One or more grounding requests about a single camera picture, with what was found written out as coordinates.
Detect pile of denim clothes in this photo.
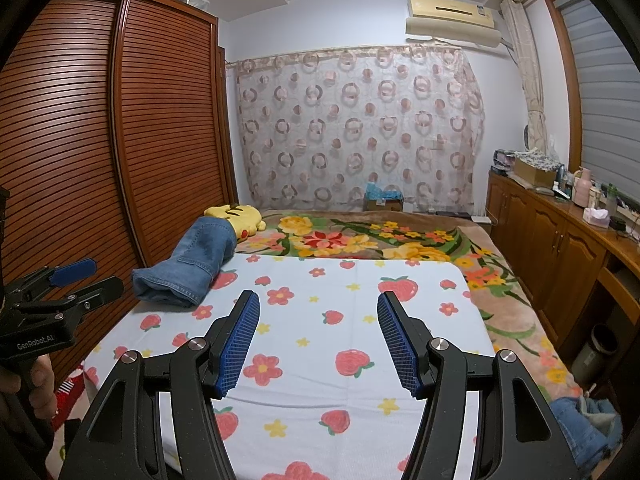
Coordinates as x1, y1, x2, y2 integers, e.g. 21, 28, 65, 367
550, 395, 623, 468

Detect red and white cloth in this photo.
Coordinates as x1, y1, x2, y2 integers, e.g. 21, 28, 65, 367
52, 367, 88, 416

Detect white strawberry-print sheet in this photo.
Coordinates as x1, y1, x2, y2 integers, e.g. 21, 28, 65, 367
82, 254, 496, 480

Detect yellow plush toy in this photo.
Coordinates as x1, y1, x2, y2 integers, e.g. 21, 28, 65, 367
202, 203, 267, 241

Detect box with blue cloth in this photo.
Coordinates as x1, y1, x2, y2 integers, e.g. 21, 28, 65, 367
363, 182, 405, 212

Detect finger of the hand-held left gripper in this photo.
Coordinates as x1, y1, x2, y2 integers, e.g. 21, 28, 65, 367
69, 276, 125, 314
10, 258, 98, 302

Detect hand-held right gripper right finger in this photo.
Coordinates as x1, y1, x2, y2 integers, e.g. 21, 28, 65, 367
376, 290, 578, 480

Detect floral blanket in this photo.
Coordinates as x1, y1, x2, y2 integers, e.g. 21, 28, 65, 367
235, 210, 583, 401

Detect person's left hand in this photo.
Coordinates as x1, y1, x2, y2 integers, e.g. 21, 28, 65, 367
0, 352, 58, 418

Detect grey window blind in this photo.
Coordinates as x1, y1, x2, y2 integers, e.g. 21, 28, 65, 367
557, 0, 640, 211

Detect grey trash bin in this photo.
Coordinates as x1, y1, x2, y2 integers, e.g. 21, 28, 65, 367
570, 323, 620, 383

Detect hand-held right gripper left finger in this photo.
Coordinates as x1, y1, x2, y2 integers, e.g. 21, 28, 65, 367
59, 290, 262, 480

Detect wooden slatted wardrobe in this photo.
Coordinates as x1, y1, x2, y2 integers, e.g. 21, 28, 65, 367
0, 0, 240, 381

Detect pink thermos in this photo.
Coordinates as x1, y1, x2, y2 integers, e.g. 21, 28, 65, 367
574, 166, 593, 207

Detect sheer circle-print curtain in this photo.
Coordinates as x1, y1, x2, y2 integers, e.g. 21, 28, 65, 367
227, 44, 486, 213

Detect blue denim pants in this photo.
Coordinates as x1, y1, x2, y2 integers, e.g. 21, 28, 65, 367
131, 216, 237, 308

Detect beige tied window curtain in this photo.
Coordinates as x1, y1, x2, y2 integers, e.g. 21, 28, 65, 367
500, 0, 551, 161

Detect wooden sideboard cabinet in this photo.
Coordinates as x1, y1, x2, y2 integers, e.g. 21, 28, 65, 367
486, 170, 640, 361

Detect beige wall air conditioner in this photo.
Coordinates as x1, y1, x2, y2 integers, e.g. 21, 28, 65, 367
404, 0, 503, 47

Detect cardboard box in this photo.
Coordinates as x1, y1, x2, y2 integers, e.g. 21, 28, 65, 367
514, 155, 558, 186

